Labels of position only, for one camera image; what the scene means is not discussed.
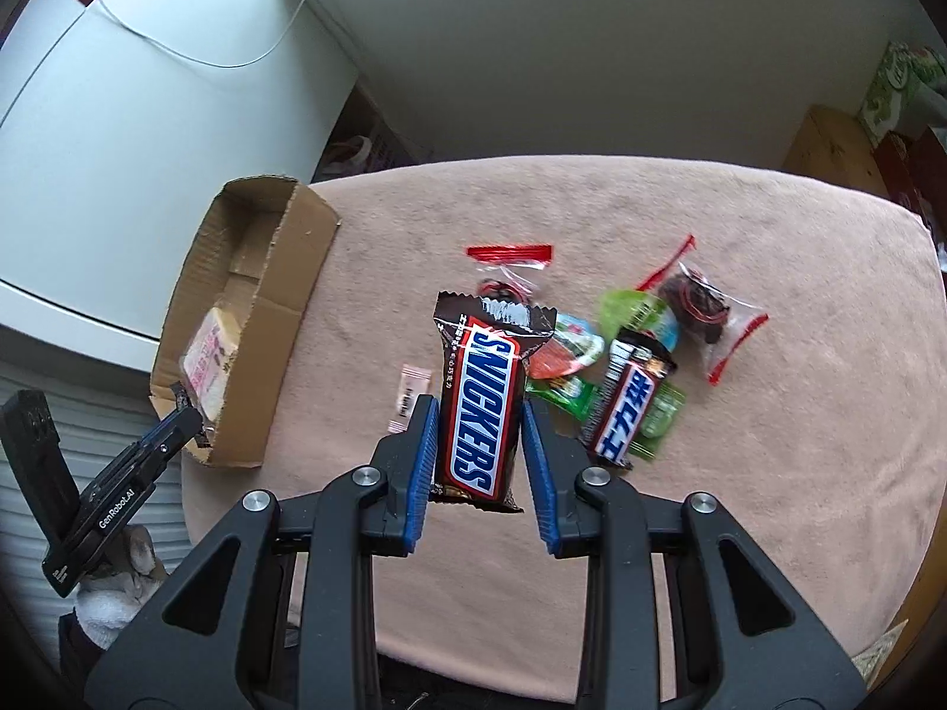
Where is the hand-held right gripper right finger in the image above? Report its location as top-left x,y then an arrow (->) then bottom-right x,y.
521,398 -> 868,710

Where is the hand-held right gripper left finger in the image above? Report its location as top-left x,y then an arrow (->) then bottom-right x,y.
85,393 -> 441,710

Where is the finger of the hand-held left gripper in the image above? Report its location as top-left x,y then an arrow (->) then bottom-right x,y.
140,382 -> 215,461

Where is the brown chocolate bar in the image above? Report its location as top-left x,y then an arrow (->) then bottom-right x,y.
581,333 -> 678,470
431,292 -> 558,513

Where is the cardboard box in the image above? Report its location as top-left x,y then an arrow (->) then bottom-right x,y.
150,175 -> 342,469

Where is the green-lid jelly cup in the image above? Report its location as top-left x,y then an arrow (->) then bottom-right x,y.
598,288 -> 682,352

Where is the clear red-edged snack packet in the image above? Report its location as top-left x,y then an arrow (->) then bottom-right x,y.
637,234 -> 771,387
466,243 -> 555,308

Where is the person's left forearm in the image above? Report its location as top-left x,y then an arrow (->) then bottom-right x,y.
57,606 -> 112,689

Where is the person's left hand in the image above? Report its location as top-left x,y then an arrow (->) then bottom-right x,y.
76,524 -> 170,646

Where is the small pink sachet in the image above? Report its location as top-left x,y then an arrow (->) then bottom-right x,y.
388,364 -> 432,435

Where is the yellow bread packet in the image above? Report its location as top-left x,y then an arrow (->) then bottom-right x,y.
181,305 -> 249,422

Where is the red green candy packet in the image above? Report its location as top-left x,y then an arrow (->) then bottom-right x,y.
527,312 -> 608,386

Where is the pink blanket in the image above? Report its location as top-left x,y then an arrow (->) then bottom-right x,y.
179,155 -> 947,685

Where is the white appliance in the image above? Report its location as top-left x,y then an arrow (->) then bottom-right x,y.
0,0 -> 361,378

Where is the pink white item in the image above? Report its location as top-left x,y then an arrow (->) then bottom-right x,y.
326,134 -> 375,171

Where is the dark plastic crate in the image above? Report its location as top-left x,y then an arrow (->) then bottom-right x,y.
318,85 -> 434,182

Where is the beige patterned mat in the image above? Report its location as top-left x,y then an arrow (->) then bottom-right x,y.
851,617 -> 910,689

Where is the wooden cabinet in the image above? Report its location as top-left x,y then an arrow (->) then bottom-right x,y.
782,105 -> 889,197

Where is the dark red box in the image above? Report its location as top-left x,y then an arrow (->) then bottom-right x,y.
871,125 -> 947,230

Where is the green printed box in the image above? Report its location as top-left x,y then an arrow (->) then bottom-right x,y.
858,40 -> 947,145

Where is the white cable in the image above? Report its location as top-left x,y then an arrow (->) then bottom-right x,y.
74,0 -> 327,69

